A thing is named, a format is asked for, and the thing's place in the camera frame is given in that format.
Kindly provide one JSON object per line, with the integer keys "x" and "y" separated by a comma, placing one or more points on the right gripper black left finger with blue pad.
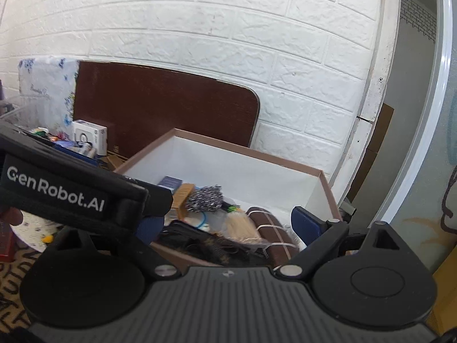
{"x": 87, "y": 280}

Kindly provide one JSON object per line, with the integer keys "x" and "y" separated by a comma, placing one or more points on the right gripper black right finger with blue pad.
{"x": 358, "y": 277}

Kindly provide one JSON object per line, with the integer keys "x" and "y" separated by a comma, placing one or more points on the person's left hand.
{"x": 11, "y": 216}

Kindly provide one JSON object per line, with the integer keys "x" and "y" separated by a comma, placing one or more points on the small white product box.
{"x": 89, "y": 132}

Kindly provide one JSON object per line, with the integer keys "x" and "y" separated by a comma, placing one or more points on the letter-patterned table cloth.
{"x": 12, "y": 312}

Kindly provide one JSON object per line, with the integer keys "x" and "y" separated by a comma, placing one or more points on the white floral cloth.
{"x": 50, "y": 84}

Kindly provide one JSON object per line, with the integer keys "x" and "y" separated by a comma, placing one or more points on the brown checked cloth roll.
{"x": 281, "y": 248}

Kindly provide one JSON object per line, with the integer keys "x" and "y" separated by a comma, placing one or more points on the dark brown wooden board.
{"x": 138, "y": 104}

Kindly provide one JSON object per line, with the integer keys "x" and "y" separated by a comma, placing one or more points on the teal purple carton box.
{"x": 170, "y": 183}

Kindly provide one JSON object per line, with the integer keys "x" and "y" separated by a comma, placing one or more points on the gold carton box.
{"x": 178, "y": 209}

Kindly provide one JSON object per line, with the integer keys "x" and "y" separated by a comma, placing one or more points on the black white yarn bundle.
{"x": 206, "y": 199}

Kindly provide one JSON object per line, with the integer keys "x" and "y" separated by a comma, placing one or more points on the pink cardboard storage box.
{"x": 248, "y": 179}

